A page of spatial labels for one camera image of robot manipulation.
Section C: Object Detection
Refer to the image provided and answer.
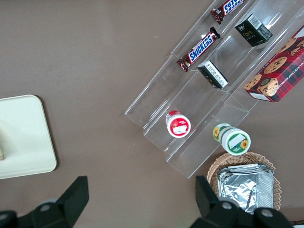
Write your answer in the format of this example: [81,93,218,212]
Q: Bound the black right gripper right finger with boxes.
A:
[189,175,293,228]

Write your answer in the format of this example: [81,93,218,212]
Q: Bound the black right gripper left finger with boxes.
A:
[0,175,90,228]

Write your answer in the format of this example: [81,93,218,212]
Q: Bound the tan wicker basket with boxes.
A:
[206,152,282,212]

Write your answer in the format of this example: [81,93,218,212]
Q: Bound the cream plastic tray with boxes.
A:
[0,94,58,180]

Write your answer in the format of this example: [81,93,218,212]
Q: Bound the silver foil packets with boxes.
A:
[217,163,276,215]

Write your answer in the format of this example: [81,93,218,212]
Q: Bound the green lid yogurt cup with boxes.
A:
[211,122,252,156]

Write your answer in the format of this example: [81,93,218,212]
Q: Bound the red lid yogurt cup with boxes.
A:
[164,110,192,139]

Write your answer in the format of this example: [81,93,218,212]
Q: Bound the clear acrylic stepped shelf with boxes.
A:
[123,0,304,180]

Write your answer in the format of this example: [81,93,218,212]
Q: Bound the small black carton box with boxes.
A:
[234,13,274,48]
[197,59,229,89]

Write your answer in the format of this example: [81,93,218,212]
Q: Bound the red tartan cookie box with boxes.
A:
[244,24,304,103]

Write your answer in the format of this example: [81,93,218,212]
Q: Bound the Snickers chocolate bar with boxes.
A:
[211,0,247,25]
[176,26,221,73]

